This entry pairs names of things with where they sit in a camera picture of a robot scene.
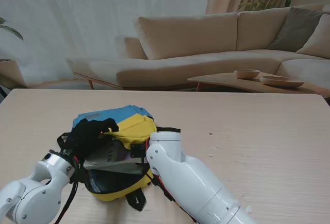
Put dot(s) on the wide shallow wooden bowl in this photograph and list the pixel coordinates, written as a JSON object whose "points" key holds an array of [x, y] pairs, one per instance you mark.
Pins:
{"points": [[281, 82]]}

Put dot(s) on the white sheer curtain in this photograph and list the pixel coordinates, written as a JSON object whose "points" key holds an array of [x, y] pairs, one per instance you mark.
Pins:
{"points": [[90, 15]]}

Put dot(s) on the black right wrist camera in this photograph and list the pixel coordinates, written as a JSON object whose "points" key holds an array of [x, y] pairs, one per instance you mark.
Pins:
{"points": [[138, 150]]}

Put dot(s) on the beige sofa cushion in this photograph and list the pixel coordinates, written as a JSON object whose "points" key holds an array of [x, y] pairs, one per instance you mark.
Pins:
{"points": [[319, 41]]}

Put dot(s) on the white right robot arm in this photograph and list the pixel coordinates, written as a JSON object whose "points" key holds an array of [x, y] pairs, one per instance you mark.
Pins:
{"points": [[190, 180]]}

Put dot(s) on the purple cover paperback book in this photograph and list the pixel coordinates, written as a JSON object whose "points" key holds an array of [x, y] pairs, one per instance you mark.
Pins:
{"points": [[113, 157]]}

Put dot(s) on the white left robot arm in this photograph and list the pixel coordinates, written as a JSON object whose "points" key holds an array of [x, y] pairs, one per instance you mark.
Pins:
{"points": [[33, 190]]}

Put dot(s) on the low wooden coffee table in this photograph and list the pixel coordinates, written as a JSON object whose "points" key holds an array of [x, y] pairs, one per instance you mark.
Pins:
{"points": [[221, 81]]}

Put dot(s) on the beige sectional sofa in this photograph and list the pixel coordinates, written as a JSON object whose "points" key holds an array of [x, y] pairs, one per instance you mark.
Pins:
{"points": [[188, 36]]}

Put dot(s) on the beige plant pot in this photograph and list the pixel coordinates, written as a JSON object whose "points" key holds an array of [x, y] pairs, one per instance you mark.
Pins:
{"points": [[10, 73]]}

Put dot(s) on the small deep wooden bowl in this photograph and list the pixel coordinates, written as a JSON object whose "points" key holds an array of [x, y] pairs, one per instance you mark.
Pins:
{"points": [[247, 74]]}

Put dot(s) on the blue and yellow backpack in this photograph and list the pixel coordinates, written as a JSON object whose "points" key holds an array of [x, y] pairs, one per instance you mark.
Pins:
{"points": [[134, 128]]}

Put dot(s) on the dark green leaf plant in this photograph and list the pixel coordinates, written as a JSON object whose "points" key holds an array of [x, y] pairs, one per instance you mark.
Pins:
{"points": [[11, 31]]}

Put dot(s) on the grey sofa cushion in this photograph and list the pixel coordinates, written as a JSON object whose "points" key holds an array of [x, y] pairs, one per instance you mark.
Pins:
{"points": [[294, 28]]}

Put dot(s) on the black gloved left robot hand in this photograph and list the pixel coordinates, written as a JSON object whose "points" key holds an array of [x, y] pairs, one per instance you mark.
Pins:
{"points": [[87, 136]]}

